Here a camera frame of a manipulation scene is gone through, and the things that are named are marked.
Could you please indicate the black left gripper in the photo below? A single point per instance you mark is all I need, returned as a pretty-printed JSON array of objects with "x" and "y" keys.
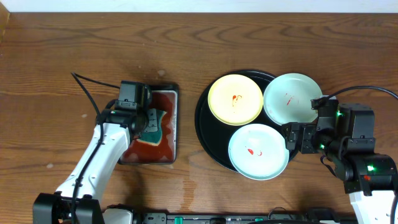
[{"x": 144, "y": 123}]

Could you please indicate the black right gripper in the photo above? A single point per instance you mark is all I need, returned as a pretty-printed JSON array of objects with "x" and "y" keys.
[{"x": 305, "y": 131}]

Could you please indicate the green scrubbing sponge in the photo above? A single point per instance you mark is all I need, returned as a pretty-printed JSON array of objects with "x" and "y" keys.
[{"x": 155, "y": 138}]

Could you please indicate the light blue plate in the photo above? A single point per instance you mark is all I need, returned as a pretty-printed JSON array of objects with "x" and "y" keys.
[{"x": 258, "y": 152}]

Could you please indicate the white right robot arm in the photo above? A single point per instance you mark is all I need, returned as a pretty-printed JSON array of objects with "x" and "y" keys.
[{"x": 344, "y": 135}]

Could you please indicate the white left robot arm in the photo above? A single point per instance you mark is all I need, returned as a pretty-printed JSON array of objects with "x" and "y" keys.
[{"x": 77, "y": 200}]

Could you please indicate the black rectangular wash tray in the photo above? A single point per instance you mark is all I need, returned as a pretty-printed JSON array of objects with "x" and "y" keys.
[{"x": 165, "y": 98}]

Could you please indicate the round black serving tray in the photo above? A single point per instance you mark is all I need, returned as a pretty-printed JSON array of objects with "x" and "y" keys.
[{"x": 213, "y": 134}]

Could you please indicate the pale green plate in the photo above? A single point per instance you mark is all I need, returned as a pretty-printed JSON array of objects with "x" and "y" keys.
[{"x": 288, "y": 99}]

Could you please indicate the yellow plate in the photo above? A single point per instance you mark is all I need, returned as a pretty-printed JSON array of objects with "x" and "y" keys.
[{"x": 235, "y": 99}]

